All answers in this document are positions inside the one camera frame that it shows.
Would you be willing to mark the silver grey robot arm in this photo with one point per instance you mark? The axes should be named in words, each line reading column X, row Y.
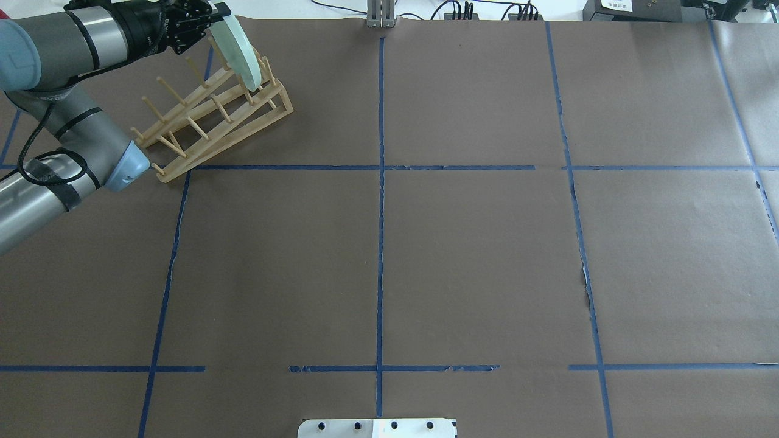
column 76, row 148

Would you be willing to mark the brown paper table cover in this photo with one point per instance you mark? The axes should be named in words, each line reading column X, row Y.
column 537, row 229

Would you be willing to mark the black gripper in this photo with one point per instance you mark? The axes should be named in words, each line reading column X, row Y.
column 144, row 25

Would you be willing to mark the wooden dish rack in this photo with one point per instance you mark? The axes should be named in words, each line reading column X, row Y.
column 220, row 112

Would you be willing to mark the light green plate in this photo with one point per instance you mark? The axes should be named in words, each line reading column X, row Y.
column 237, row 51

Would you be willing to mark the aluminium frame post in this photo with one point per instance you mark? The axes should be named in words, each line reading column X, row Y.
column 381, row 14

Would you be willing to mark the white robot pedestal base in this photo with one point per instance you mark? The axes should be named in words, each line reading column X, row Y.
column 380, row 427

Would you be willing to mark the black box device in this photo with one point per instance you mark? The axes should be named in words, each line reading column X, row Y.
column 642, row 11

